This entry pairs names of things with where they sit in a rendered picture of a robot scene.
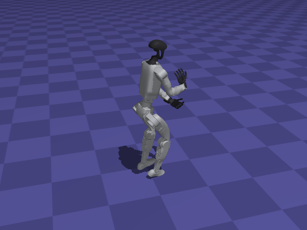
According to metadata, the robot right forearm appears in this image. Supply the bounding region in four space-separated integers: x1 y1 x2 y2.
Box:
172 83 187 95

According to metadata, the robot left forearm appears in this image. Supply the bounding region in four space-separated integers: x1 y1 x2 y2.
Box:
158 88 170 100

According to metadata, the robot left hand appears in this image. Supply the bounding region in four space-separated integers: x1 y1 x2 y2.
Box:
164 97 184 109

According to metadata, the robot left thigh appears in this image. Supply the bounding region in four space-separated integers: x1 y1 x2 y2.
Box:
133 101 155 139

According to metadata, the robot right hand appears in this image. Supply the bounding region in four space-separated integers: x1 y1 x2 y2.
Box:
174 68 187 88

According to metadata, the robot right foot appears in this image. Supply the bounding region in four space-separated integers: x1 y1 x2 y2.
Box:
148 169 165 177

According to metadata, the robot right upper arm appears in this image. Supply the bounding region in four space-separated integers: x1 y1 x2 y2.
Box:
154 68 174 96

